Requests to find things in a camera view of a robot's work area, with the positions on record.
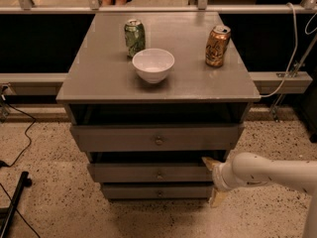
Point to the grey top drawer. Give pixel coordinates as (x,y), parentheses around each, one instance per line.
(156,138)

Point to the orange soda can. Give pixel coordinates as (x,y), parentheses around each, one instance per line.
(216,46)

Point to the white ceramic bowl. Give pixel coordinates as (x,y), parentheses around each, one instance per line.
(153,65)

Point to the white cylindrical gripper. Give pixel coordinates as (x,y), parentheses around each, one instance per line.
(218,177)

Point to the green soda can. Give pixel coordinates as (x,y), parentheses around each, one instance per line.
(134,36)

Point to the grey wooden drawer cabinet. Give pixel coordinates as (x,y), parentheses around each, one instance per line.
(103,89)

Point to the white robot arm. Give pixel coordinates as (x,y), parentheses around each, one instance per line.
(250,170)

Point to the black stand leg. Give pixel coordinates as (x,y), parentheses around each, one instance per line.
(7,213)

